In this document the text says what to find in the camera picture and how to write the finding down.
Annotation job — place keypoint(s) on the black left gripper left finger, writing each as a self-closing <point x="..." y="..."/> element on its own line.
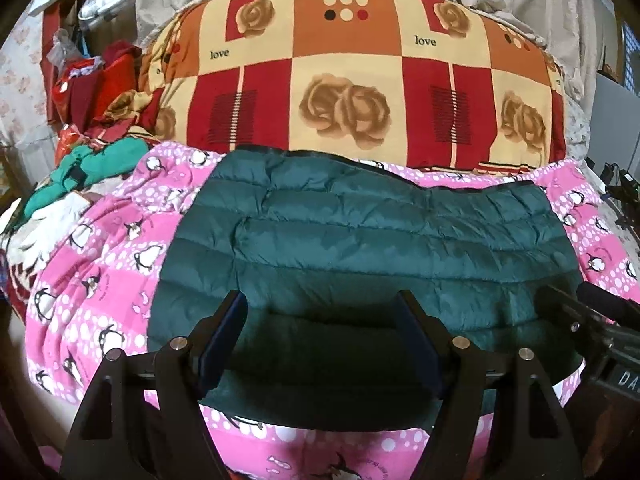
<point x="141" y="416"/>

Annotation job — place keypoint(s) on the dark green puffer jacket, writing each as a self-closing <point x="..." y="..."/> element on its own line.
<point x="320" y="246"/>

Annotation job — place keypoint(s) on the red clothes pile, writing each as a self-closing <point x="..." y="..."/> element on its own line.
<point x="99" y="98"/>

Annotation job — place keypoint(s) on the pink penguin fleece blanket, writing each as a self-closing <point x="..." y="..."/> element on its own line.
<point x="95" y="295"/>

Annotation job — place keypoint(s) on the green cloth garment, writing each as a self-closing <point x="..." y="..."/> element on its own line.
<point x="84" y="167"/>

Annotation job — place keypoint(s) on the red orange rose blanket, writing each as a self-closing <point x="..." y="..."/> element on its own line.
<point x="426" y="84"/>

